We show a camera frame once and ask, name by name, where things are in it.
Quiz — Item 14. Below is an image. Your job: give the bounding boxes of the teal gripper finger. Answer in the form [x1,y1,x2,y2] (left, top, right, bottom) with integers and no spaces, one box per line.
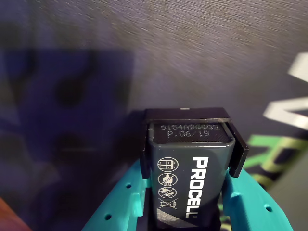
[80,158,154,231]
[218,167,293,231]

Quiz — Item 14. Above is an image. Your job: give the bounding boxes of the black Procell battery pack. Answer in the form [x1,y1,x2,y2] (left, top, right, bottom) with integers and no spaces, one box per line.
[141,107,250,231]

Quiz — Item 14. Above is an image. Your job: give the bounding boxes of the white open cardboard box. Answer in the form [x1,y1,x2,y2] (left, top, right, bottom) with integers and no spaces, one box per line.
[267,155,308,231]

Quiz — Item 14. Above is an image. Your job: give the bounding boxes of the dark WOWROBO mat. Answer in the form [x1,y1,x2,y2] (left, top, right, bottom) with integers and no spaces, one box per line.
[0,0,308,231]

